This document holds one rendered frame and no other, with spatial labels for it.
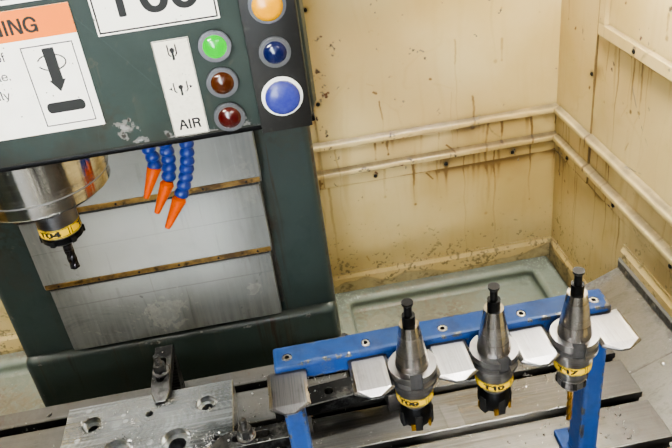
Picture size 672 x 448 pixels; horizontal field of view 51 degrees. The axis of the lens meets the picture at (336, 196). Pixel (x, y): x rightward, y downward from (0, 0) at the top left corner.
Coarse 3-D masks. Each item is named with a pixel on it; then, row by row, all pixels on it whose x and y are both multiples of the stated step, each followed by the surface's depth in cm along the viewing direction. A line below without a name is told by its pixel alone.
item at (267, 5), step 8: (256, 0) 56; (264, 0) 56; (272, 0) 56; (280, 0) 57; (256, 8) 57; (264, 8) 57; (272, 8) 57; (280, 8) 57; (256, 16) 57; (264, 16) 57; (272, 16) 57
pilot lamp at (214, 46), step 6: (210, 36) 58; (216, 36) 58; (204, 42) 58; (210, 42) 58; (216, 42) 58; (222, 42) 58; (204, 48) 58; (210, 48) 58; (216, 48) 58; (222, 48) 58; (210, 54) 58; (216, 54) 58; (222, 54) 58
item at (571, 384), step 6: (558, 372) 97; (558, 378) 97; (564, 378) 96; (570, 378) 96; (576, 378) 96; (582, 378) 96; (564, 384) 96; (570, 384) 96; (576, 384) 96; (582, 384) 96; (570, 390) 97; (576, 390) 96
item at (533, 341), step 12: (540, 324) 97; (516, 336) 95; (528, 336) 95; (540, 336) 95; (528, 348) 93; (540, 348) 93; (552, 348) 93; (528, 360) 92; (540, 360) 91; (552, 360) 91
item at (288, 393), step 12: (288, 372) 95; (300, 372) 94; (276, 384) 93; (288, 384) 93; (300, 384) 93; (276, 396) 91; (288, 396) 91; (300, 396) 91; (276, 408) 90; (288, 408) 89; (300, 408) 89
